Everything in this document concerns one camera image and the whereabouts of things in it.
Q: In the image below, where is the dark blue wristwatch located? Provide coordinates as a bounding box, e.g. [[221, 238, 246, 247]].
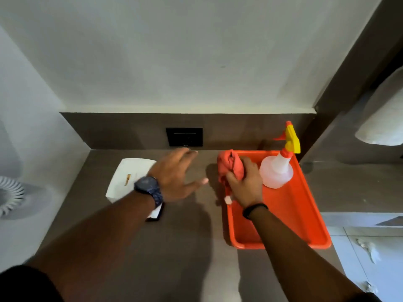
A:
[[134, 176, 164, 208]]

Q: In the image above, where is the white coiled cord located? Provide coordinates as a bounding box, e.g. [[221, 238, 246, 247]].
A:
[[0, 176, 25, 217]]

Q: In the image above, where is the white square plate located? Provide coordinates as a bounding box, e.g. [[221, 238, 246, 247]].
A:
[[105, 158, 163, 219]]

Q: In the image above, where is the black shirt sleeve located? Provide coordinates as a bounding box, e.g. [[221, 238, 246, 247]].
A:
[[0, 265, 65, 302]]

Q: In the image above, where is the person's left hand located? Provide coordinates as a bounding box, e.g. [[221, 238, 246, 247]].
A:
[[148, 147, 209, 203]]

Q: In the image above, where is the person's right forearm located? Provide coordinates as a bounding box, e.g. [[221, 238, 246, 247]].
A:
[[248, 207, 366, 302]]

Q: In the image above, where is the person's left forearm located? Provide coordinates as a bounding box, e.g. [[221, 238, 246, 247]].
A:
[[27, 190, 157, 302]]

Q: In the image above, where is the black wall socket plate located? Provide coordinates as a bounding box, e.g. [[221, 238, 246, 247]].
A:
[[166, 128, 203, 147]]

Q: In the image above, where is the white hanging towel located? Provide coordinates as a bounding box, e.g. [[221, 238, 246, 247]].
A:
[[355, 66, 403, 146]]

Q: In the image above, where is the person's right hand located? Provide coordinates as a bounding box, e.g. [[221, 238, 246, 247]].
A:
[[225, 156, 268, 209]]

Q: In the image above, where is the white spray bottle yellow trigger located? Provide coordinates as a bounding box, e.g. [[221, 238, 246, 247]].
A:
[[259, 121, 301, 189]]

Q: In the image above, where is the orange cleaning cloth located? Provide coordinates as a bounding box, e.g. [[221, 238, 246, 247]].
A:
[[217, 150, 245, 205]]

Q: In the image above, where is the orange plastic tray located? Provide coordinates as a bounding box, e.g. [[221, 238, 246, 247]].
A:
[[221, 150, 332, 250]]

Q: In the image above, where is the white cabinet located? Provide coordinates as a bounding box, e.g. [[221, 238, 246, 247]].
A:
[[320, 212, 403, 302]]

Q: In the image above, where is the black wristband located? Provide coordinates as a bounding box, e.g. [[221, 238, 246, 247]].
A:
[[242, 203, 269, 220]]

